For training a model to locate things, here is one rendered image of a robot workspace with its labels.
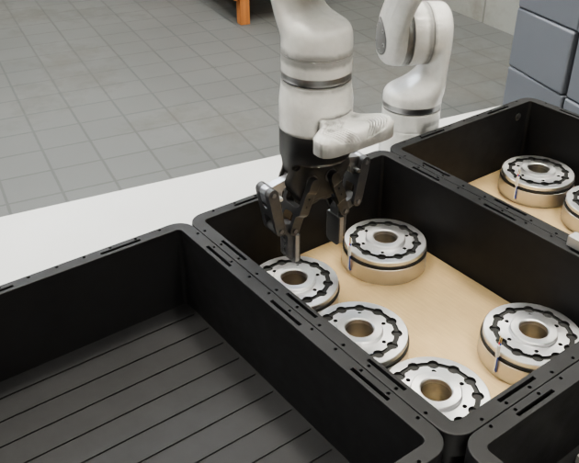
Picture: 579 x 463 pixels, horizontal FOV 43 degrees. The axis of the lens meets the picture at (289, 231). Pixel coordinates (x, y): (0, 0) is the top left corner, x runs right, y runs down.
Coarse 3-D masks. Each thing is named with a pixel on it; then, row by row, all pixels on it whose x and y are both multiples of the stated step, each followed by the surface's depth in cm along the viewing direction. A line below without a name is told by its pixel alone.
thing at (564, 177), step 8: (512, 160) 109; (520, 160) 109; (528, 160) 109; (536, 160) 109; (544, 160) 109; (552, 160) 109; (504, 168) 106; (512, 168) 106; (560, 168) 106; (568, 168) 106; (512, 176) 104; (520, 176) 104; (528, 176) 104; (560, 176) 104; (568, 176) 104; (520, 184) 103; (528, 184) 102; (536, 184) 102; (544, 184) 103; (552, 184) 103; (560, 184) 103; (568, 184) 102
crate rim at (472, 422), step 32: (448, 192) 88; (192, 224) 81; (512, 224) 81; (576, 256) 75; (288, 288) 71; (320, 320) 67; (352, 352) 63; (576, 352) 63; (384, 384) 60; (480, 416) 57; (448, 448) 56
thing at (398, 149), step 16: (496, 112) 106; (560, 112) 107; (448, 128) 102; (464, 128) 103; (400, 144) 97; (416, 144) 98; (416, 160) 94; (448, 176) 90; (480, 192) 87; (512, 208) 84; (544, 224) 81
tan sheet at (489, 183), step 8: (488, 176) 111; (496, 176) 111; (472, 184) 109; (480, 184) 109; (488, 184) 109; (496, 184) 109; (488, 192) 107; (496, 192) 107; (504, 200) 105; (520, 208) 103; (528, 208) 103; (536, 208) 103; (552, 208) 103; (560, 208) 103; (536, 216) 101; (544, 216) 101; (552, 216) 101; (560, 216) 101; (552, 224) 99; (560, 224) 99; (568, 232) 98
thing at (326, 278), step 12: (264, 264) 86; (276, 264) 86; (288, 264) 86; (300, 264) 86; (312, 264) 86; (324, 264) 86; (324, 276) 85; (336, 276) 84; (312, 288) 82; (324, 288) 82; (336, 288) 82; (312, 300) 80; (324, 300) 80
